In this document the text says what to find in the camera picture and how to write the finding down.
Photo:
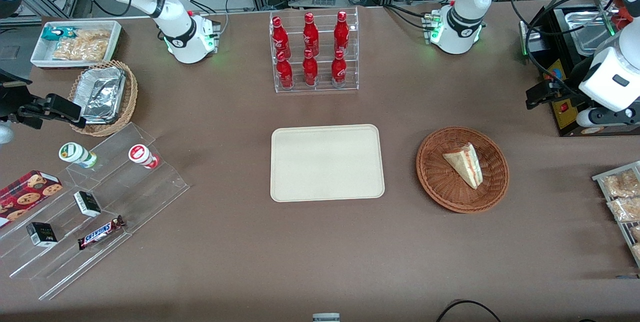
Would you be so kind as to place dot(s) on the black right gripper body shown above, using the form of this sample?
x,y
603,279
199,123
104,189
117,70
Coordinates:
x,y
11,96

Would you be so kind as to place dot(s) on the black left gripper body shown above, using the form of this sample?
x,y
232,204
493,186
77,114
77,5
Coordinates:
x,y
566,91

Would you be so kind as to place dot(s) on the triangular sandwich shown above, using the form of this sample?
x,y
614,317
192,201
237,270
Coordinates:
x,y
467,164

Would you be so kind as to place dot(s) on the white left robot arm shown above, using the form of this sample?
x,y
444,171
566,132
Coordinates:
x,y
460,27

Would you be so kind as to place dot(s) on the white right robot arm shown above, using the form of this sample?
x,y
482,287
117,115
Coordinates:
x,y
182,37

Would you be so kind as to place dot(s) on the steel oven tray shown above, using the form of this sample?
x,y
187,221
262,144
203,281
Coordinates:
x,y
587,32

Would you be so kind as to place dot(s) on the light wicker basket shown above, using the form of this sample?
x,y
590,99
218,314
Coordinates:
x,y
131,97

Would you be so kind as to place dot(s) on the brown wicker basket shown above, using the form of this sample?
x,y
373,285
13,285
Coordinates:
x,y
440,182

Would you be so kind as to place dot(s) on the tray of snack bags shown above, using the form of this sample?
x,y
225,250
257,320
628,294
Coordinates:
x,y
622,227

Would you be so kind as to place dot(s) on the beige plastic tray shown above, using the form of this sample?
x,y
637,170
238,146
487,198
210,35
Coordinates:
x,y
327,162

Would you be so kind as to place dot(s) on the black countertop oven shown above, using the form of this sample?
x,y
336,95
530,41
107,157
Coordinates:
x,y
565,117

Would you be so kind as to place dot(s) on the stack of foil trays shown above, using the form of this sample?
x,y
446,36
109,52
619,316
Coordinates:
x,y
102,94

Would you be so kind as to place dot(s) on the green lid yogurt cup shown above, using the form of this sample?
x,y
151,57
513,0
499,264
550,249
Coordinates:
x,y
75,153

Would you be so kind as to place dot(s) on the white plastic bin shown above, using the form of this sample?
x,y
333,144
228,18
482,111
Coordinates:
x,y
37,57

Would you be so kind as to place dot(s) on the clear bag of crackers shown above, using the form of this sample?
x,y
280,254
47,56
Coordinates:
x,y
85,46

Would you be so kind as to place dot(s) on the teal snack packet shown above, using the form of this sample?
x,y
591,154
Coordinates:
x,y
57,33

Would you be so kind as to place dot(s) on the red tartan cookie box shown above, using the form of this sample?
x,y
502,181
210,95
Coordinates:
x,y
25,194

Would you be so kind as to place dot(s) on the red lid yogurt cup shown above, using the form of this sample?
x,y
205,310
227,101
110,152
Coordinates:
x,y
141,155

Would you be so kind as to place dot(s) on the small black carton box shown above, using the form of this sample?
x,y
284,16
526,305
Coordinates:
x,y
41,234
87,203

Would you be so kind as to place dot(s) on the clear bag of pastry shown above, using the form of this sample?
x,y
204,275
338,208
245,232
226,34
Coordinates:
x,y
636,234
627,209
622,184

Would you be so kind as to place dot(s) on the clear acrylic stepped shelf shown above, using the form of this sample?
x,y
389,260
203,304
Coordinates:
x,y
140,192

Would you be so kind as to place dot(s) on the Snickers chocolate bar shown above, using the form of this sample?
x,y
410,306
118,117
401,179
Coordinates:
x,y
101,232

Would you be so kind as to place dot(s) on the red cola bottle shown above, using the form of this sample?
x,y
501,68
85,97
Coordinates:
x,y
284,72
341,33
310,36
310,69
339,69
278,37

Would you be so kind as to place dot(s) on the clear acrylic bottle rack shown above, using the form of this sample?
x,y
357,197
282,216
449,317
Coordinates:
x,y
325,84

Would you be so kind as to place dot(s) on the small grey device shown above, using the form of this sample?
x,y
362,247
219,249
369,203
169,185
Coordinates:
x,y
326,318

